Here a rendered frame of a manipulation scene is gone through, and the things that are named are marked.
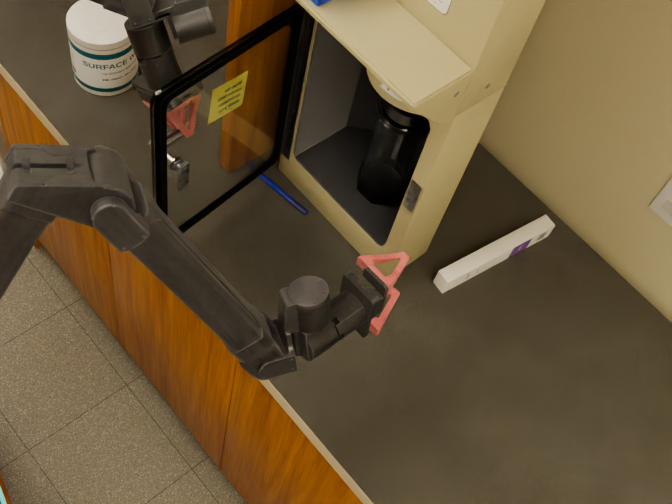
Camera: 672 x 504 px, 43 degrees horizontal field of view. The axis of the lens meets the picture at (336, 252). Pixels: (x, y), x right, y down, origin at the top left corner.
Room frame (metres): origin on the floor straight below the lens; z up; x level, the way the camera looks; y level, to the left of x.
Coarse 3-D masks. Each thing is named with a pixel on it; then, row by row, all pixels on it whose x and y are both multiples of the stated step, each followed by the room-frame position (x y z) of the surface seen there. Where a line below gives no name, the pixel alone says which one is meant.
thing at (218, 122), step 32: (256, 32) 0.92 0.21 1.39; (288, 32) 0.99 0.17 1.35; (256, 64) 0.93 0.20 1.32; (192, 96) 0.81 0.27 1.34; (224, 96) 0.87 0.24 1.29; (256, 96) 0.94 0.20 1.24; (192, 128) 0.81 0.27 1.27; (224, 128) 0.88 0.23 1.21; (256, 128) 0.95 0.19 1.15; (192, 160) 0.82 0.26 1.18; (224, 160) 0.88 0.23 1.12; (256, 160) 0.96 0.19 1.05; (192, 192) 0.82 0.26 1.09; (224, 192) 0.89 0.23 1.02
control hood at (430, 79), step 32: (352, 0) 0.91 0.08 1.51; (384, 0) 0.93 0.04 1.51; (352, 32) 0.85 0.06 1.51; (384, 32) 0.87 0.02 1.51; (416, 32) 0.89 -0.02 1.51; (384, 64) 0.82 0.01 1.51; (416, 64) 0.83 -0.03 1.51; (448, 64) 0.85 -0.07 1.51; (416, 96) 0.78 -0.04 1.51; (448, 96) 0.82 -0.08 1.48
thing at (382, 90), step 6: (372, 78) 0.97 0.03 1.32; (372, 84) 0.96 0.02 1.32; (378, 84) 0.96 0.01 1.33; (378, 90) 0.95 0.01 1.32; (384, 90) 0.95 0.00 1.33; (384, 96) 0.94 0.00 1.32; (390, 96) 0.94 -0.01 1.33; (396, 96) 0.94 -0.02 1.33; (390, 102) 0.94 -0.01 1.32; (396, 102) 0.93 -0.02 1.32; (402, 102) 0.93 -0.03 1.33; (402, 108) 0.93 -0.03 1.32; (408, 108) 0.93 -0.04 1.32
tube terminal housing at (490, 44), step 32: (416, 0) 0.92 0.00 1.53; (480, 0) 0.87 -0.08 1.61; (512, 0) 0.87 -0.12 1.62; (544, 0) 0.94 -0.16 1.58; (448, 32) 0.89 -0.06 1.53; (480, 32) 0.86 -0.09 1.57; (512, 32) 0.90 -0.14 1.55; (480, 64) 0.86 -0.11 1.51; (512, 64) 0.94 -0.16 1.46; (480, 96) 0.90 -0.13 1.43; (448, 128) 0.86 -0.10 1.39; (480, 128) 0.93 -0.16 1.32; (288, 160) 1.02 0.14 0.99; (448, 160) 0.89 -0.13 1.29; (320, 192) 0.97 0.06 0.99; (448, 192) 0.93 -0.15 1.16; (352, 224) 0.92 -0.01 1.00; (416, 224) 0.88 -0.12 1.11; (416, 256) 0.92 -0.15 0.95
